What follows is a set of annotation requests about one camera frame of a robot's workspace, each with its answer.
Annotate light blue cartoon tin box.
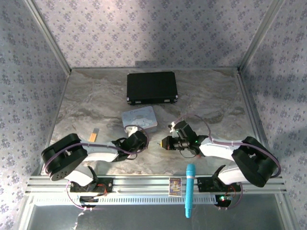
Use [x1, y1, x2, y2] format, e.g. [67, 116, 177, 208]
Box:
[121, 105, 158, 134]

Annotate small orange white stick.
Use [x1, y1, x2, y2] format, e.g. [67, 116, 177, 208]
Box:
[89, 128, 100, 142]

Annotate printed playing card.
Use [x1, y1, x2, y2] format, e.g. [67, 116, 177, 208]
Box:
[168, 177, 182, 197]

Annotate turquoise toy microphone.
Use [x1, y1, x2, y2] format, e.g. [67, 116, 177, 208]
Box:
[184, 163, 196, 219]

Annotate black hard case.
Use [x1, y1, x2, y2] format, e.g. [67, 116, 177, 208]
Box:
[126, 71, 179, 106]

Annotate grey metal sheet panel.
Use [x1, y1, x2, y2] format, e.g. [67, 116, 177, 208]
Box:
[18, 193, 295, 230]

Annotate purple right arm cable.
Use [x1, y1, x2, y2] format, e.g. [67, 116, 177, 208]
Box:
[173, 114, 282, 178]

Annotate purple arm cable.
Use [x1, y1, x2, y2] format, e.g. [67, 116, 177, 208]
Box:
[44, 125, 150, 176]
[173, 114, 282, 178]

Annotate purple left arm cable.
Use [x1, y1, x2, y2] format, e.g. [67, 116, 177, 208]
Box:
[44, 125, 150, 176]

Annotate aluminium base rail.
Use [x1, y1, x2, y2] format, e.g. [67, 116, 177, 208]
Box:
[24, 175, 288, 194]

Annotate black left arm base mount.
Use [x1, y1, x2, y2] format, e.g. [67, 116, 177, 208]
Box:
[69, 176, 114, 194]

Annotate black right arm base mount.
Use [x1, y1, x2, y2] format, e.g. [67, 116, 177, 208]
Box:
[196, 176, 242, 193]

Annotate white slotted cable duct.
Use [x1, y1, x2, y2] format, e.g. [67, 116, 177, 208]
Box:
[30, 194, 218, 206]

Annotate aluminium back rail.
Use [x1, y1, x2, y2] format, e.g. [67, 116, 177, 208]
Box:
[70, 67, 241, 72]

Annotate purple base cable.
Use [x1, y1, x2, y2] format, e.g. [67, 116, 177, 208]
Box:
[216, 181, 244, 211]
[66, 180, 94, 212]

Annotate aluminium side rail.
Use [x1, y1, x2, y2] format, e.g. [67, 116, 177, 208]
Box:
[236, 69, 284, 178]
[35, 69, 73, 177]

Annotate aluminium corner post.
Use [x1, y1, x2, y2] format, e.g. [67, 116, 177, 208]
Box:
[23, 0, 72, 73]
[236, 0, 287, 70]

